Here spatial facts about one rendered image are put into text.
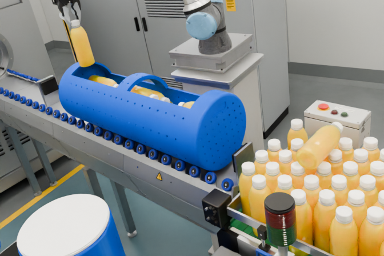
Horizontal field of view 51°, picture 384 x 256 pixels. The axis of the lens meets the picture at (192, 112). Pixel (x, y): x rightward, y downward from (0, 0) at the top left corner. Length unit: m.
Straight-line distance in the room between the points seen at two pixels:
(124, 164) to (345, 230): 1.02
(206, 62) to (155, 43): 1.79
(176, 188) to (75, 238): 0.49
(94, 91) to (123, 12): 1.99
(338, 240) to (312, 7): 3.23
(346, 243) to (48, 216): 0.87
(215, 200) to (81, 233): 0.41
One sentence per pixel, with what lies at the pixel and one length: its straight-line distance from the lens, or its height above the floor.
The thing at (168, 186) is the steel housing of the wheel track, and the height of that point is 0.86.
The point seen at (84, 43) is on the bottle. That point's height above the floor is 1.35.
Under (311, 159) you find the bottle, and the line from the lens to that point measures 1.20.
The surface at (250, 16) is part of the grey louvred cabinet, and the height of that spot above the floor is 1.04.
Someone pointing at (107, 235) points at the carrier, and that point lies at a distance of 1.27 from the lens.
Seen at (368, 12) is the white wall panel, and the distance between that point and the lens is 4.00.
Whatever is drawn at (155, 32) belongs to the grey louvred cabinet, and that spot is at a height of 0.88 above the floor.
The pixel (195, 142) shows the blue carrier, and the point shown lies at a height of 1.13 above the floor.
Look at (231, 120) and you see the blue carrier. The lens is 1.46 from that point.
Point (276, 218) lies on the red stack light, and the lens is 0.87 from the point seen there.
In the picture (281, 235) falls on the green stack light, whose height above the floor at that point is 1.19.
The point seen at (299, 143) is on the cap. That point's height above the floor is 1.10.
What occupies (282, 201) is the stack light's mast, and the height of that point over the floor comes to 1.26.
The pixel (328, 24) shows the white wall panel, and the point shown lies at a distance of 4.14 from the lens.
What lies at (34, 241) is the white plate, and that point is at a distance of 1.32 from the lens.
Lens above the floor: 1.84
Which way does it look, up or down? 28 degrees down
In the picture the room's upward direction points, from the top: 10 degrees counter-clockwise
